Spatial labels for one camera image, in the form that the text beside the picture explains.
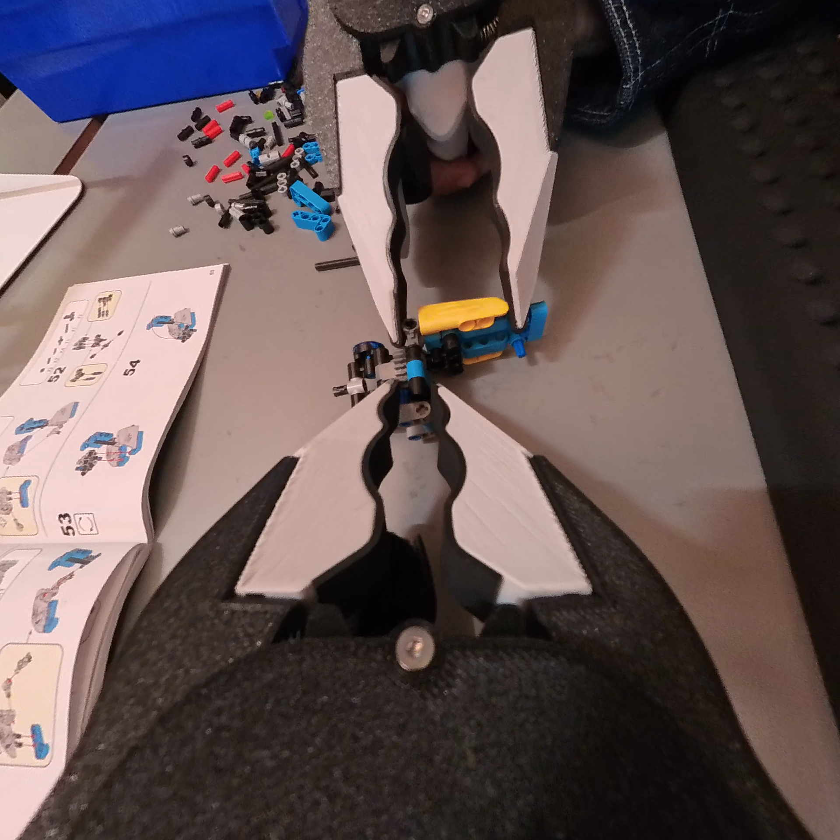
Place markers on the grey desk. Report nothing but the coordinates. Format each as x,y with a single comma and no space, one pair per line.
630,433

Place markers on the white stand base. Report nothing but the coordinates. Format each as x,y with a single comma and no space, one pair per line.
33,223

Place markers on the person's right hand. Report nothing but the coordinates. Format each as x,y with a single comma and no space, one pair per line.
453,175

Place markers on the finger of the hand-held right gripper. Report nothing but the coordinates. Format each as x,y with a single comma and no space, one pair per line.
368,184
532,184

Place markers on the building instruction booklet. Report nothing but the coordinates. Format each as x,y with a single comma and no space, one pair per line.
92,420

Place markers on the blue plastic bin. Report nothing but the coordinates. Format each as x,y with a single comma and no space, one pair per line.
131,53

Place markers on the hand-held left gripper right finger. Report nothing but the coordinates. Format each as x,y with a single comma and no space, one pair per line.
525,525

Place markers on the yellow blue brick assembly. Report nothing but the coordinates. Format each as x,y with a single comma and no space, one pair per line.
460,318

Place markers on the black axle rod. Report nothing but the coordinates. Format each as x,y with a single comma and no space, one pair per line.
336,265

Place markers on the person's right forearm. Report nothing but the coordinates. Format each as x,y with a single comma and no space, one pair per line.
656,66

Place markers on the pile of loose brick parts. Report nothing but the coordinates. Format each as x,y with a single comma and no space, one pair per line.
263,164

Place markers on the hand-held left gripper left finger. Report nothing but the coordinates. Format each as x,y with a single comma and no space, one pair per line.
302,525

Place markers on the black blue brick assembly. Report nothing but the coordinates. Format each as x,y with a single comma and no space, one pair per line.
394,361

